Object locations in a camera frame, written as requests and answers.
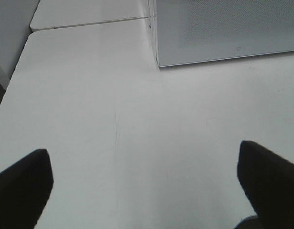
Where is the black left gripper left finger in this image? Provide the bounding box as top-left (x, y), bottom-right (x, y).
top-left (0, 149), bottom-right (53, 229)

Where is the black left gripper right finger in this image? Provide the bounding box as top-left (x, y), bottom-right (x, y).
top-left (237, 140), bottom-right (294, 229)

